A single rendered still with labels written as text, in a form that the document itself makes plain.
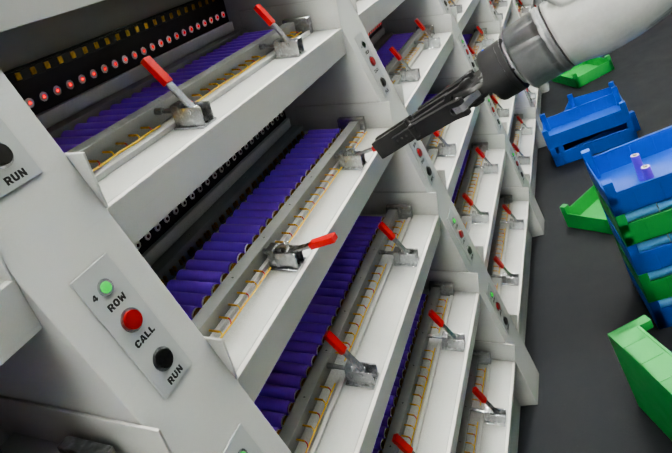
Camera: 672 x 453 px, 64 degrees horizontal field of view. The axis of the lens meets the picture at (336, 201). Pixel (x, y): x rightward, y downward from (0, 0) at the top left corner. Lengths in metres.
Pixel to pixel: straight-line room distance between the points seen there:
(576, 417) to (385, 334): 0.63
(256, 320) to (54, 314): 0.23
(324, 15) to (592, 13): 0.46
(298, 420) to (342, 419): 0.06
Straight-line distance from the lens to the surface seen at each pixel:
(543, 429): 1.34
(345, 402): 0.74
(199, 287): 0.65
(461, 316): 1.12
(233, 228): 0.74
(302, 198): 0.77
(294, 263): 0.65
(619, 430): 1.30
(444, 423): 0.95
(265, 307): 0.61
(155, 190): 0.53
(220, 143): 0.61
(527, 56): 0.72
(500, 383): 1.25
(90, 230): 0.47
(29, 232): 0.44
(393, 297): 0.88
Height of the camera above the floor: 0.99
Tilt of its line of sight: 18 degrees down
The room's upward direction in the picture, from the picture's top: 31 degrees counter-clockwise
